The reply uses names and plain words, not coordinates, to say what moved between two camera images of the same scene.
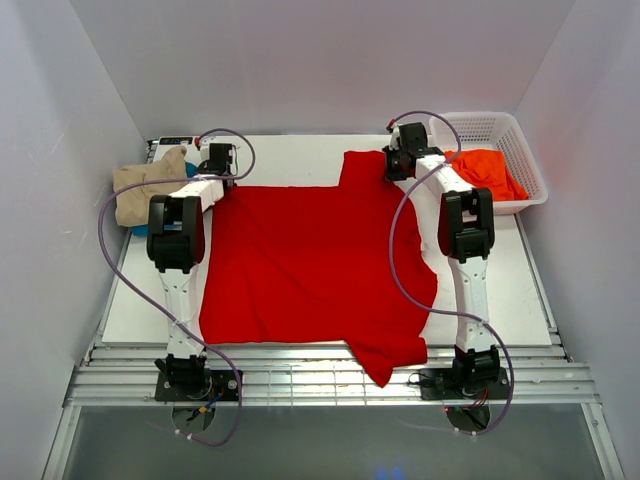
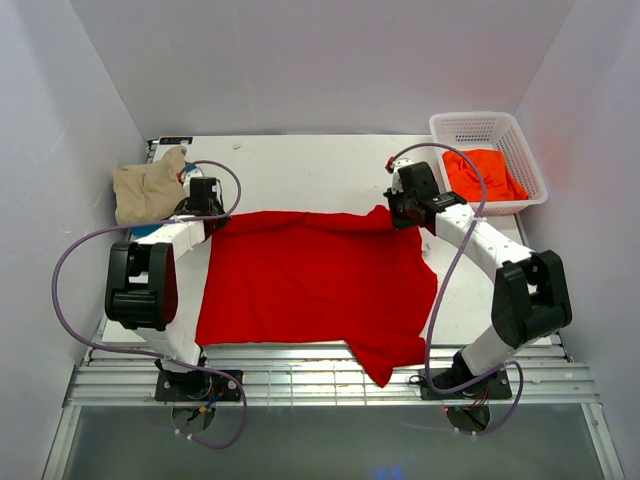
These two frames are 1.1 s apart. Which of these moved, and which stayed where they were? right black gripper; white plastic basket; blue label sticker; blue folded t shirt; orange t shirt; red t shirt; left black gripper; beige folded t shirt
Moved: left black gripper; right black gripper; red t shirt
Stayed: orange t shirt; blue label sticker; blue folded t shirt; beige folded t shirt; white plastic basket
